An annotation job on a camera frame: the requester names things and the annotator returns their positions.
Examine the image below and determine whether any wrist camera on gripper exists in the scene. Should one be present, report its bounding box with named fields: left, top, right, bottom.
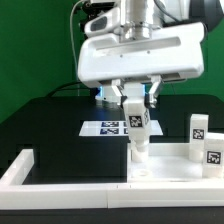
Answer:
left=84, top=7, right=120, bottom=38

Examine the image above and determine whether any white marker base plate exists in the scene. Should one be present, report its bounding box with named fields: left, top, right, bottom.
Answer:
left=79, top=120, right=163, bottom=137

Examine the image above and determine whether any white U-shaped obstacle fence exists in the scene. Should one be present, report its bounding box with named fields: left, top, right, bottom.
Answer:
left=0, top=149, right=224, bottom=210

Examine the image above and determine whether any black cable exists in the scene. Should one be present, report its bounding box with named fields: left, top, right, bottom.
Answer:
left=46, top=81, right=84, bottom=98

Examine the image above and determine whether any white square tabletop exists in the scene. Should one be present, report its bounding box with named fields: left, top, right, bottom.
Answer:
left=127, top=143, right=224, bottom=182

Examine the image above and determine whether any white cable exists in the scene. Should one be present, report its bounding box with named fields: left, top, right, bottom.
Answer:
left=69, top=0, right=88, bottom=84

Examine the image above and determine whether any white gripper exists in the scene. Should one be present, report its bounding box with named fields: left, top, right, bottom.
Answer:
left=78, top=22, right=204, bottom=108

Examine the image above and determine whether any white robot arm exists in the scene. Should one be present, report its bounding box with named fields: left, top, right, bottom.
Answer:
left=78, top=0, right=224, bottom=106

